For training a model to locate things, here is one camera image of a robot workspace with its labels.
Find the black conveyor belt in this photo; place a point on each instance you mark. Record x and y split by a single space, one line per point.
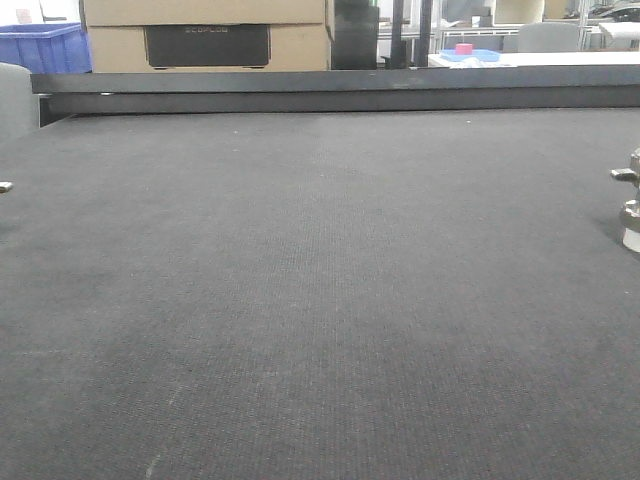
381 296

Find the lower cardboard box black print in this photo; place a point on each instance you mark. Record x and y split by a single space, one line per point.
293 48

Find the upper cardboard box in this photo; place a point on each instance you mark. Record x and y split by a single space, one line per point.
158 12

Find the black cabinet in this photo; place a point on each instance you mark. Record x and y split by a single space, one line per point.
355 35

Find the blue tray on table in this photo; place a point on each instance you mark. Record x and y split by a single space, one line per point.
482 55

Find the pink block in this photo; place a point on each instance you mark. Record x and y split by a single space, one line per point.
464 49

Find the white table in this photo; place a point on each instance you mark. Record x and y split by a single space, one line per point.
512 60

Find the blue plastic crate background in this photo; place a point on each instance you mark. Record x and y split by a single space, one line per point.
57 48

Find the black vertical post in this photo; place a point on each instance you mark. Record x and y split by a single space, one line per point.
398 48

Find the black conveyor side rail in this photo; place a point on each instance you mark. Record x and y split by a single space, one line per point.
335 92

